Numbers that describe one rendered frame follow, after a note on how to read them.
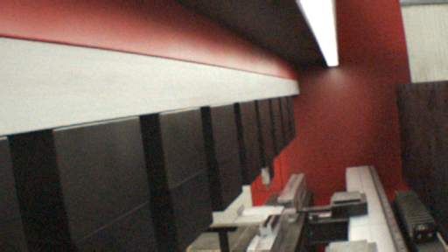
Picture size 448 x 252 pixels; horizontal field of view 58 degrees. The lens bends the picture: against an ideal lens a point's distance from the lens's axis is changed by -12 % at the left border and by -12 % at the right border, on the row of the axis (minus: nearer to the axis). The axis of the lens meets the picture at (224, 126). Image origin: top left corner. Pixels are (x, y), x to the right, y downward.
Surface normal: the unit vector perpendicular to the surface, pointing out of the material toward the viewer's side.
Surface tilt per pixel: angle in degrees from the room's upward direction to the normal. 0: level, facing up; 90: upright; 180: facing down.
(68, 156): 90
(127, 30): 90
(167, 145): 90
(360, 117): 90
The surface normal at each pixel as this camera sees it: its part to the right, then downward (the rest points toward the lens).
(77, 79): 0.96, -0.10
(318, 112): -0.25, 0.08
